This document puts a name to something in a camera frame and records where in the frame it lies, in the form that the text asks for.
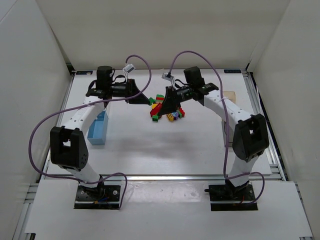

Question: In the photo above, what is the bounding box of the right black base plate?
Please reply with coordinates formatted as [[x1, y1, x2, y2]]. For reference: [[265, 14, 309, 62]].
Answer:
[[204, 184, 258, 212]]

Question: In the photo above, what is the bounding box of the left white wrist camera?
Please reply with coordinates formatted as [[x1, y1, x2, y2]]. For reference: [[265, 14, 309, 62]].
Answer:
[[122, 64, 136, 74]]

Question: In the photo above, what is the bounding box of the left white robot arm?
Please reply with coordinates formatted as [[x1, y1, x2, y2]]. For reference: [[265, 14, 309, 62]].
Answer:
[[50, 66, 150, 189]]

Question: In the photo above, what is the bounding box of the red green top lego stack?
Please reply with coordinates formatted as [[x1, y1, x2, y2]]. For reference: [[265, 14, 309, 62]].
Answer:
[[155, 94, 165, 103]]

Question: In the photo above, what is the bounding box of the blue container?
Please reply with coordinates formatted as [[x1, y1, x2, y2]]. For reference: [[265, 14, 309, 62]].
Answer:
[[87, 110, 109, 146]]

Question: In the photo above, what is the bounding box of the orange translucent container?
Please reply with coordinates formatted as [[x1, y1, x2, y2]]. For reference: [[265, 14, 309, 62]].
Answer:
[[220, 91, 236, 104]]

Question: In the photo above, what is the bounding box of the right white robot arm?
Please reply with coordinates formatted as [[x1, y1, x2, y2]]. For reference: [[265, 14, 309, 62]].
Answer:
[[158, 66, 269, 192]]

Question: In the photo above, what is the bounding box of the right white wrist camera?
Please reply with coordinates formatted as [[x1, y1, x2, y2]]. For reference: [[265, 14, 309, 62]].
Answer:
[[161, 72, 173, 81]]

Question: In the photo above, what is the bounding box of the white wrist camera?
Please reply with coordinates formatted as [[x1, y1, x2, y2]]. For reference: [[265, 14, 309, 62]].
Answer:
[[122, 64, 136, 74], [161, 72, 173, 81]]

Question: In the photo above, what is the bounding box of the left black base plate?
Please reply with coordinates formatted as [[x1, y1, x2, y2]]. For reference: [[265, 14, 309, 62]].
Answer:
[[73, 183, 121, 210]]

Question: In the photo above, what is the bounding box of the grey translucent container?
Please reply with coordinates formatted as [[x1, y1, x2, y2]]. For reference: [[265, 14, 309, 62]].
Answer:
[[222, 121, 234, 148]]

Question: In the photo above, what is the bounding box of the red green lego stack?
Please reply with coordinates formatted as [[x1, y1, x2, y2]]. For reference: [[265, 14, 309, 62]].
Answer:
[[148, 97, 162, 115], [155, 94, 165, 103]]

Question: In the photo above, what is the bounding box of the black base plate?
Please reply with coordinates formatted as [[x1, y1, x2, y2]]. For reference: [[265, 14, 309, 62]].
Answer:
[[73, 183, 121, 210], [204, 184, 258, 212]]

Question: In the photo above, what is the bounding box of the yellow purple green lego stack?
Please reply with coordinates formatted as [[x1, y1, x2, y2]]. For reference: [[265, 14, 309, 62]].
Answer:
[[166, 107, 186, 122]]

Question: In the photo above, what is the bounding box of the yellow red flower lego stack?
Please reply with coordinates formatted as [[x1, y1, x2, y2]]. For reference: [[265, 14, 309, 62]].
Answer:
[[150, 113, 162, 123]]

